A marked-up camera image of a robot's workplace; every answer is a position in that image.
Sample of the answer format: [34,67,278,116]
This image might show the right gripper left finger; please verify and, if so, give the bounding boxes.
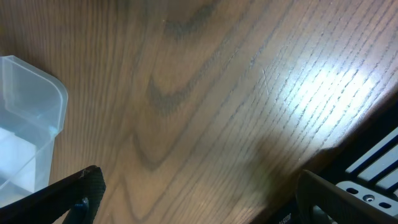
[1,166,106,224]

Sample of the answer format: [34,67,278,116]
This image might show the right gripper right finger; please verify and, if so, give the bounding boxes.
[295,170,397,224]

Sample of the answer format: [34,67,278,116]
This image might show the clear plastic storage bin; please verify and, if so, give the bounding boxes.
[1,55,68,207]

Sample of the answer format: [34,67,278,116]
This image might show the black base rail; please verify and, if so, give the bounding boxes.
[269,128,397,223]

